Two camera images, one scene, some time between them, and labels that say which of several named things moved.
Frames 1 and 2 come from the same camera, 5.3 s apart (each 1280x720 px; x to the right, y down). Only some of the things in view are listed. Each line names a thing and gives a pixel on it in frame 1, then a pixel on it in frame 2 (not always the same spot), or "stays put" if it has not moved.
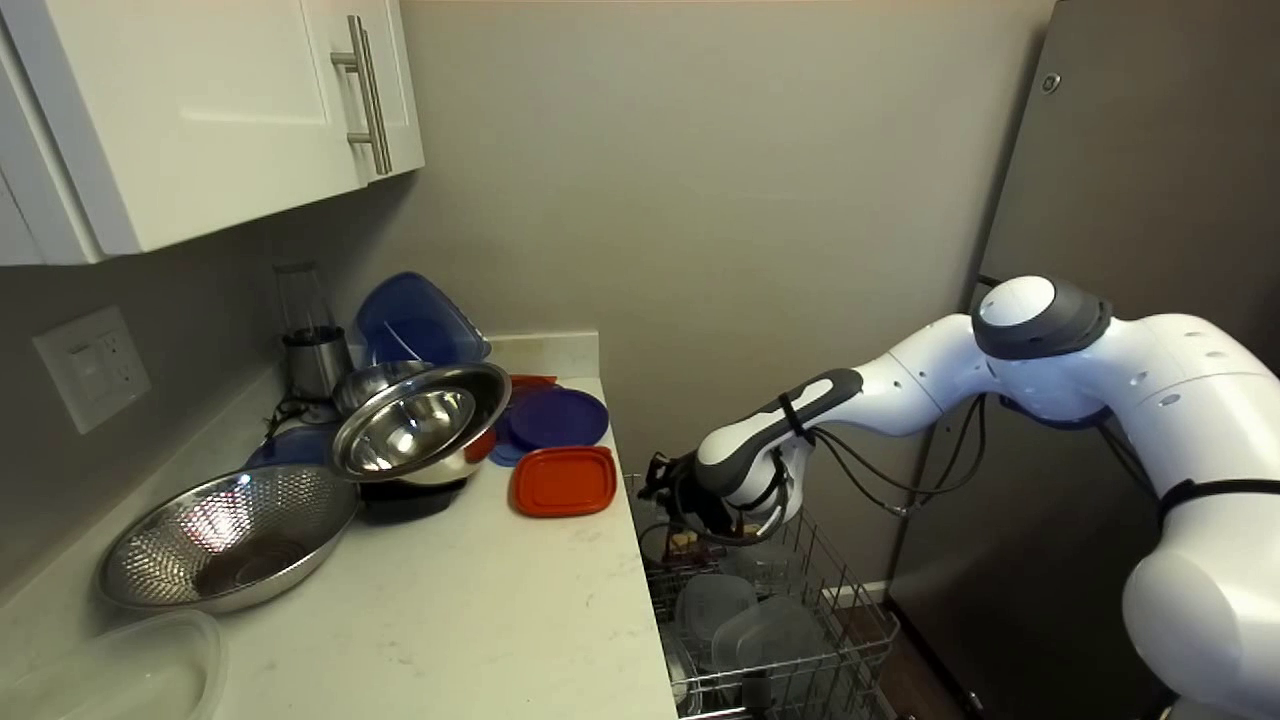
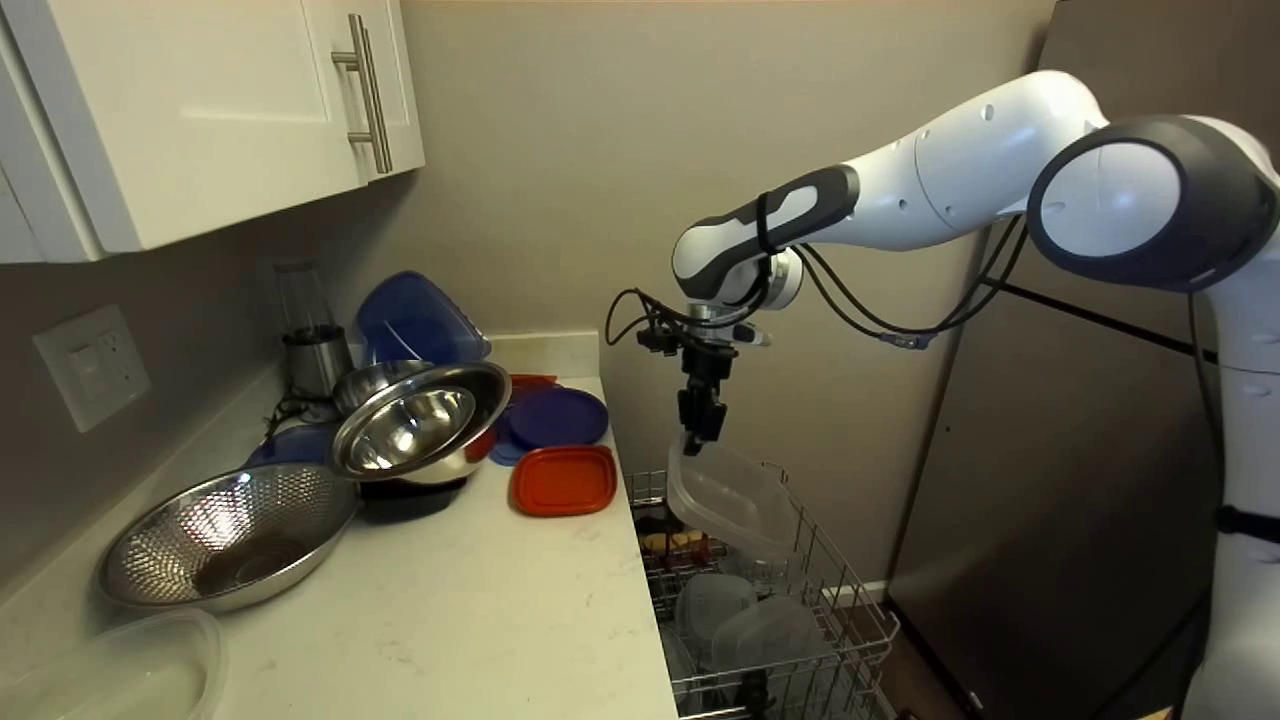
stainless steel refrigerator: (1144, 175) stays put
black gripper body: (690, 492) → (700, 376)
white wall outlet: (92, 365) stays put
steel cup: (314, 365) stays put
